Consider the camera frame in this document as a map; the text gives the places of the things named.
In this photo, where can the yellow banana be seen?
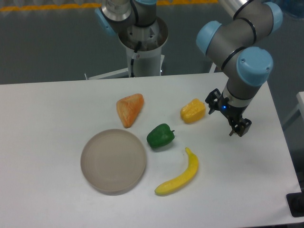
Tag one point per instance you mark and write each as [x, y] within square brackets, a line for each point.
[177, 183]

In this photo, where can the orange bread wedge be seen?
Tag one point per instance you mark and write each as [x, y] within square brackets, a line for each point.
[128, 109]

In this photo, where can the green bell pepper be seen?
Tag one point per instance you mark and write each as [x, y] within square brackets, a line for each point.
[160, 136]

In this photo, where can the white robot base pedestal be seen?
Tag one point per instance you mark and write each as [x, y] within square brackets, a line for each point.
[143, 48]

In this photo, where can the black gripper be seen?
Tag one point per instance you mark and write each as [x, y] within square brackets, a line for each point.
[239, 125]

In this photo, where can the yellow bell pepper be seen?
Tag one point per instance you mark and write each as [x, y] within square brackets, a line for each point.
[193, 111]

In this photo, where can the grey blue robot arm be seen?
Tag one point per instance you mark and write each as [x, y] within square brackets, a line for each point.
[230, 47]

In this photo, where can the black clamp at table edge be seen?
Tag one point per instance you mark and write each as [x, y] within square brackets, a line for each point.
[296, 204]

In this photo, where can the white furniture at right edge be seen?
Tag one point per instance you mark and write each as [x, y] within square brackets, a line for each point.
[295, 113]

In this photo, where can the beige round plate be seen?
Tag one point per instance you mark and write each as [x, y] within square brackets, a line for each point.
[113, 161]

